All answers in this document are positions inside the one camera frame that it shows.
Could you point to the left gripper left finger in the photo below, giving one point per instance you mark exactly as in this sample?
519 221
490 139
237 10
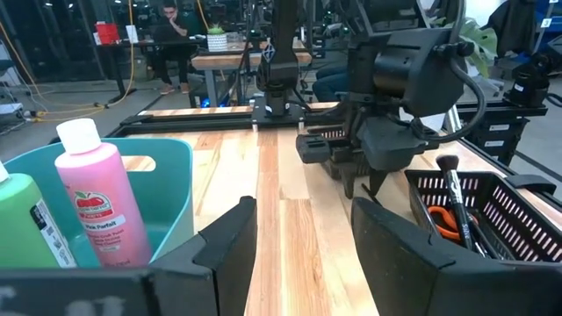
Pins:
228 246

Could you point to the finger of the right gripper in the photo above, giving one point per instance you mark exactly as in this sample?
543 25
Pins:
348 180
377 181

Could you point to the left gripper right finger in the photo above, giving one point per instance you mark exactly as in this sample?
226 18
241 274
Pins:
395 263

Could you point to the thin black paintbrush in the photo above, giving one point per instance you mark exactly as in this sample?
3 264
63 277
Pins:
371 194
480 239
423 211

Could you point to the wide-bristle black brush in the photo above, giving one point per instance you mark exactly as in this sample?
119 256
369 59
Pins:
456 197

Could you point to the black slotted plastic basket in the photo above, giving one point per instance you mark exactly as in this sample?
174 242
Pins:
333 132
478 174

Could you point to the pink paint bottle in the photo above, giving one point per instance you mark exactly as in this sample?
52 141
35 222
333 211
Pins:
105 175

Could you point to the green paint bottle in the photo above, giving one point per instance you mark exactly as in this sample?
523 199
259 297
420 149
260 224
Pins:
17 219

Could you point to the black background robot arm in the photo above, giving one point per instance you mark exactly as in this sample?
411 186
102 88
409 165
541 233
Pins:
529 83

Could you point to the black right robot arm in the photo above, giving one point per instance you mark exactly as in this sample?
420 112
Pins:
281 44

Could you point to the teal plastic bin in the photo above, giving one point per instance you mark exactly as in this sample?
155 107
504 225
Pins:
171 197

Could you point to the person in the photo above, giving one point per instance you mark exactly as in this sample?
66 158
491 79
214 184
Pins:
173 39
329 83

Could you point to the green artificial plant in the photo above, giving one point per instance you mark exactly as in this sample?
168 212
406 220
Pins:
480 44

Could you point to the wooden background table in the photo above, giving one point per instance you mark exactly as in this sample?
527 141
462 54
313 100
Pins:
228 59

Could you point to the small plant white pot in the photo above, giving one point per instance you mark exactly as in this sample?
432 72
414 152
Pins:
217 40

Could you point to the black background desk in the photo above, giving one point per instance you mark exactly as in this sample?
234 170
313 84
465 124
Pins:
131 44

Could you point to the red box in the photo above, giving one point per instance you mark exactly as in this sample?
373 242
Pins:
107 33

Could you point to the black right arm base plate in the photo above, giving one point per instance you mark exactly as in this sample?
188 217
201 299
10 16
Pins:
278 115

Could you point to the black background table frame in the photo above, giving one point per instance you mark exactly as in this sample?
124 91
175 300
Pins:
496 136

